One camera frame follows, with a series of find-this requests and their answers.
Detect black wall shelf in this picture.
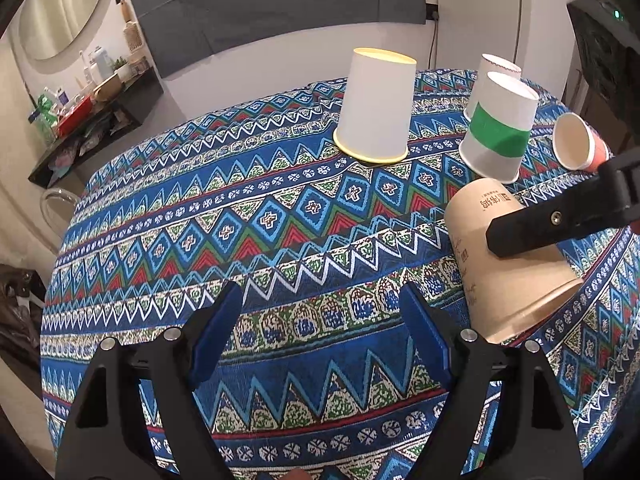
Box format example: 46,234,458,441
28,68,164,188

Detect beige mug on shelf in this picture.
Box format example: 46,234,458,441
93,74,124,103

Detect red tray on shelf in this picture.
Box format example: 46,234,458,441
58,96,93,139

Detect white cup yellow rim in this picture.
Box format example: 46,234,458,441
333,47,416,165

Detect wooden brush on wall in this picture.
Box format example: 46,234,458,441
119,0,143,53

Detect white cup pink hearts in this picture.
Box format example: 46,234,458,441
463,53,522,122

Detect transparent chair back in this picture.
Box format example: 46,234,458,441
39,188,79,238

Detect green plastic bottle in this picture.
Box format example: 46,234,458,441
37,90,58,130

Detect orange and white paper cup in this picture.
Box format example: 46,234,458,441
552,113,611,174

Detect white cup green band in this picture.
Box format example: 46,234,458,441
459,72,539,183

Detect beige curtain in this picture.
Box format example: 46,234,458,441
1,36,58,280

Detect white refrigerator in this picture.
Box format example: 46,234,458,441
436,0,575,98

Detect black power cable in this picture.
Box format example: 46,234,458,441
424,3,443,73

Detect brown kraft paper cup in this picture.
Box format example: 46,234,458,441
445,178,582,344

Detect blue patterned tablecloth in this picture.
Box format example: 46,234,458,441
40,70,639,479

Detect dark bag on chair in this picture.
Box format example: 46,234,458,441
0,264,46,398

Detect oval wall mirror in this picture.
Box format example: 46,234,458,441
17,0,99,61

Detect white pump bottle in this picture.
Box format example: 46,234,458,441
92,46,114,80

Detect small potted plant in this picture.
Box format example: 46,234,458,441
113,56,134,84

